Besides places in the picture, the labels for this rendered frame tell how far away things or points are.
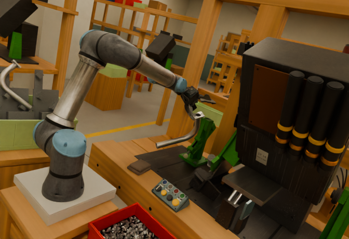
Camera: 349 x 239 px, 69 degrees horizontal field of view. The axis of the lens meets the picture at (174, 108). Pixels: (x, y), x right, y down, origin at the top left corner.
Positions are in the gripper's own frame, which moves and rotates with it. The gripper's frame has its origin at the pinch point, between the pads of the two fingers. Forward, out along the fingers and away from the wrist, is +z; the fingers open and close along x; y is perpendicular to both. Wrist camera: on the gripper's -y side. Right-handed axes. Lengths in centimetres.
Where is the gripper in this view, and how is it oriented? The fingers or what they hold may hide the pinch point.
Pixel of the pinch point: (205, 113)
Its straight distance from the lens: 130.8
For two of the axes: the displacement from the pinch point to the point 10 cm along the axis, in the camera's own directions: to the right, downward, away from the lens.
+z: 6.1, 5.9, -5.2
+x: 7.7, -5.8, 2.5
